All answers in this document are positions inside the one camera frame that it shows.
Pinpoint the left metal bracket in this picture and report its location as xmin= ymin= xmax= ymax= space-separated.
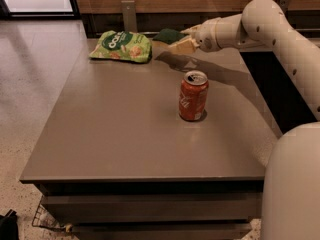
xmin=121 ymin=0 xmax=137 ymax=32

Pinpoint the grey drawer cabinet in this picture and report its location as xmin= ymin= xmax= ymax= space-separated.
xmin=21 ymin=48 xmax=281 ymax=240

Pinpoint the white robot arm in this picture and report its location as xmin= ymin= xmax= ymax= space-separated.
xmin=169 ymin=0 xmax=320 ymax=240

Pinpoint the right metal bracket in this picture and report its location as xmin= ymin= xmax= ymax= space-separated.
xmin=276 ymin=0 xmax=292 ymax=14

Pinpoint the wire basket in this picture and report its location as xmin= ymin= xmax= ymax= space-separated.
xmin=32 ymin=199 xmax=73 ymax=233

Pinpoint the black bag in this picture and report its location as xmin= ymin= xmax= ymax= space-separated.
xmin=0 ymin=209 xmax=19 ymax=240

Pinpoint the metal bracket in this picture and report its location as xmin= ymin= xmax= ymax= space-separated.
xmin=121 ymin=0 xmax=137 ymax=32
xmin=276 ymin=0 xmax=292 ymax=14

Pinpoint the green rice chip bag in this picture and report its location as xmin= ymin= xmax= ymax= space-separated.
xmin=89 ymin=31 xmax=152 ymax=63

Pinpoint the green and yellow sponge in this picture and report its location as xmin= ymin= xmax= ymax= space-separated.
xmin=152 ymin=28 xmax=186 ymax=49

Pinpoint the metal rail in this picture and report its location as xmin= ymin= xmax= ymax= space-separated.
xmin=94 ymin=27 xmax=320 ymax=38

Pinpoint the orange soda can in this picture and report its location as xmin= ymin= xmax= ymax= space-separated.
xmin=179 ymin=70 xmax=209 ymax=121

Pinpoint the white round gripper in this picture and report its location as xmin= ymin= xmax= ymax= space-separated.
xmin=168 ymin=18 xmax=220 ymax=54

